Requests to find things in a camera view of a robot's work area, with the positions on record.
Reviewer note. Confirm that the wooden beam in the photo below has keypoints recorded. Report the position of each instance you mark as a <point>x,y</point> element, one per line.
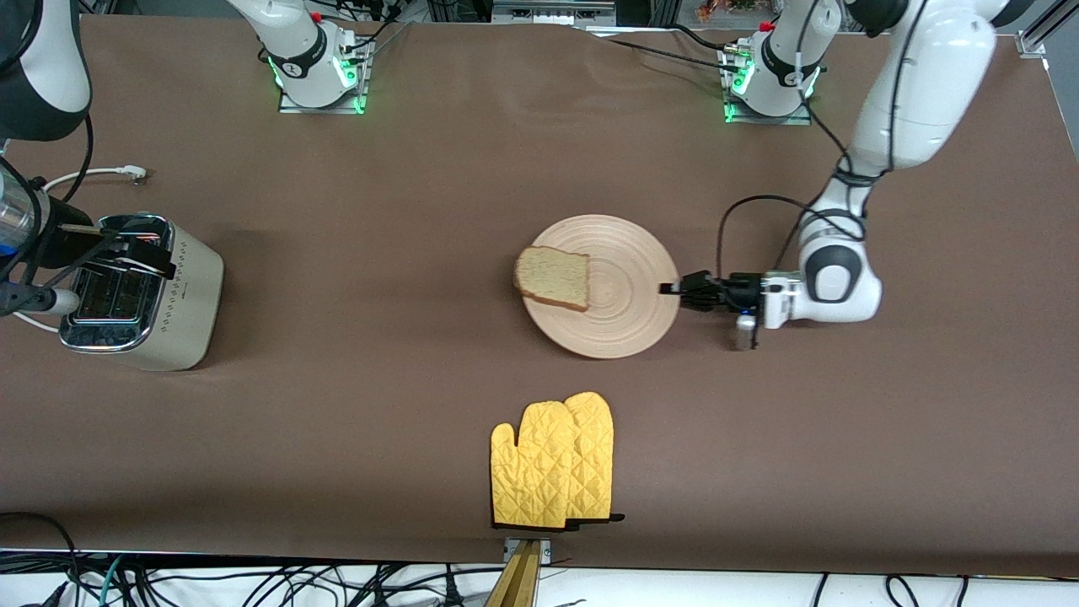
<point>516,582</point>

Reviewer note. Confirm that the small metal bracket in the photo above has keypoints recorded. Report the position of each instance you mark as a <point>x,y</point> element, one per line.
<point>544,550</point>

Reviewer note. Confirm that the aluminium frame profile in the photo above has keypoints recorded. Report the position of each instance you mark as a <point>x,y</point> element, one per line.
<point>1033,38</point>

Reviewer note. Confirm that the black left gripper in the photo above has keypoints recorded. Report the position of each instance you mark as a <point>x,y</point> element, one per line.
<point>737,289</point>

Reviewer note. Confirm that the yellow quilted oven mitt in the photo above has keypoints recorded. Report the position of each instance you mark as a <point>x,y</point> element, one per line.
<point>531,472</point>
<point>594,455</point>

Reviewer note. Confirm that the round wooden plate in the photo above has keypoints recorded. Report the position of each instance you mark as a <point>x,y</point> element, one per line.
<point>628,295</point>

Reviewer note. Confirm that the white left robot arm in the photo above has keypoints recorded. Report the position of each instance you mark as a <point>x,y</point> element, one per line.
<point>919,76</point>

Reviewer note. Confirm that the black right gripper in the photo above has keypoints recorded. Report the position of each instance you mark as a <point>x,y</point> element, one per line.
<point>61,238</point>

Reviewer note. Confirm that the grey power strip box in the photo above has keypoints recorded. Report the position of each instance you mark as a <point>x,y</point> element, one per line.
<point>552,12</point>

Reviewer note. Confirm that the cream and chrome toaster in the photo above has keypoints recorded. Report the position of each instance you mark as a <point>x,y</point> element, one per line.
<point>181,295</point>

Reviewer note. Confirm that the slice of brown bread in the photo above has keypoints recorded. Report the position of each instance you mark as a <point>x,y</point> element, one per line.
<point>552,276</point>

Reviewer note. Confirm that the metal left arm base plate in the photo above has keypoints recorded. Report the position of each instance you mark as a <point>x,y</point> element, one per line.
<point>797,120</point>

